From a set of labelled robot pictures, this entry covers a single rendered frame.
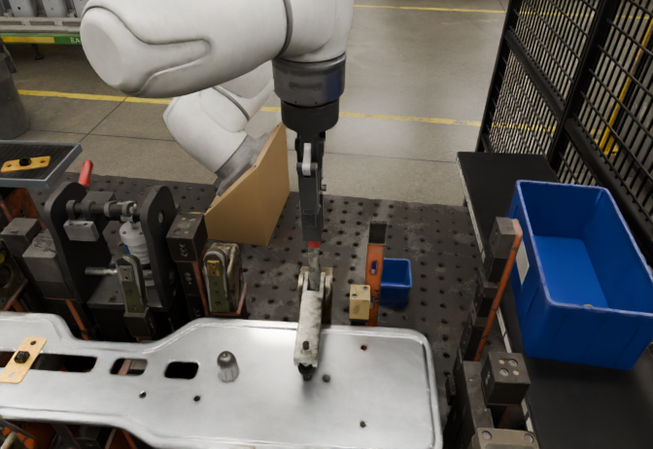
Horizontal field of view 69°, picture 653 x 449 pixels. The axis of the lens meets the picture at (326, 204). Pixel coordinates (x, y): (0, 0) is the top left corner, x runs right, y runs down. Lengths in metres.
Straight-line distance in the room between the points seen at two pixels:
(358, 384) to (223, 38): 0.56
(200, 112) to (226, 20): 0.94
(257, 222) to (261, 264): 0.12
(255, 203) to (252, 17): 0.93
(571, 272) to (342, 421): 0.51
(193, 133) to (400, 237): 0.68
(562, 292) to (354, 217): 0.77
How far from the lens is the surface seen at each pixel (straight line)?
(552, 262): 1.00
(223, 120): 1.37
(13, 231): 1.04
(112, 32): 0.42
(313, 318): 0.77
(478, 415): 0.80
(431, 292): 1.33
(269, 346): 0.83
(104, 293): 1.04
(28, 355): 0.94
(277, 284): 1.32
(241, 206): 1.35
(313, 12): 0.51
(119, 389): 0.85
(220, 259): 0.84
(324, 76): 0.56
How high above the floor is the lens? 1.68
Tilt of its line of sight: 38 degrees down
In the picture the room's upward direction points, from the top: straight up
